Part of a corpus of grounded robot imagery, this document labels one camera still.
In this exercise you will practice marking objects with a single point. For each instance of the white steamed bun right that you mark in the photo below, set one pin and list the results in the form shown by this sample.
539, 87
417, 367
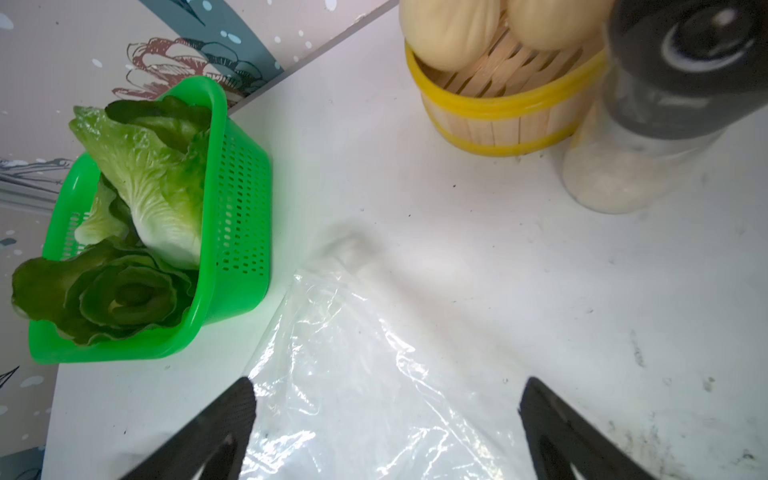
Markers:
550, 25

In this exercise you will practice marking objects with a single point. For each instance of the chinese cabbage front dark leaves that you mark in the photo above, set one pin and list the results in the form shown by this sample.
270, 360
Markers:
110, 291

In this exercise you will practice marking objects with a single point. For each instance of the white steamed bun left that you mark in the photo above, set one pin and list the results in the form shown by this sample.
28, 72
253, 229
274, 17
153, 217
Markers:
449, 35

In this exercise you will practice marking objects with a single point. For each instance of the green plastic basket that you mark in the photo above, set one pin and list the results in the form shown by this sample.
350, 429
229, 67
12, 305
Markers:
234, 276

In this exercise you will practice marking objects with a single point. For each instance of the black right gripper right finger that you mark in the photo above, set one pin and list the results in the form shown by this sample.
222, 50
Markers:
563, 444

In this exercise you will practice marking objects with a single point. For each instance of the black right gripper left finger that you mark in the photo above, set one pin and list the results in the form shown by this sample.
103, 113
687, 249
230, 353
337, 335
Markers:
212, 445

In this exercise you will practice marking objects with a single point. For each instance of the clear zipper bag blue zip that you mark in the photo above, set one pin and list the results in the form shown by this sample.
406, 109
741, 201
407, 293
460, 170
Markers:
359, 375

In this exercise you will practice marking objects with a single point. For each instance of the chinese cabbage light green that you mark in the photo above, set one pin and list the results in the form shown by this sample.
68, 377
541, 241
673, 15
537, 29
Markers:
156, 186

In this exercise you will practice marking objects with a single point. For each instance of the salt grinder black cap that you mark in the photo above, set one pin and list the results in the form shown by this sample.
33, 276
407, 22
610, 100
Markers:
681, 73

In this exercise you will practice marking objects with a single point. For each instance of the bamboo steamer yellow bands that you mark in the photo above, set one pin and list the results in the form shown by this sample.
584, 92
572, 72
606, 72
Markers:
513, 100

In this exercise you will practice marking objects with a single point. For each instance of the white steamed bun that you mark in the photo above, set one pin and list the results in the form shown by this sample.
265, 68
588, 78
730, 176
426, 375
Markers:
449, 35
550, 25

